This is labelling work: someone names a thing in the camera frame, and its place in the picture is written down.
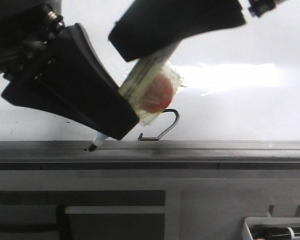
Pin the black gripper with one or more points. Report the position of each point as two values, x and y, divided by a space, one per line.
63 76
257 8

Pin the white tray with markers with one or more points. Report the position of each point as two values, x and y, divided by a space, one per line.
271 228

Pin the dark cabinet with light panel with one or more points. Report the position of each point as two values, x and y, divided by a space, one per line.
83 215

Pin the white whiteboard with metal frame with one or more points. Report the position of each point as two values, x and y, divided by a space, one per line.
53 68

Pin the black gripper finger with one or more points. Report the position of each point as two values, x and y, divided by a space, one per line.
151 25

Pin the white black whiteboard marker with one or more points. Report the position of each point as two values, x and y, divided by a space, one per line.
150 87

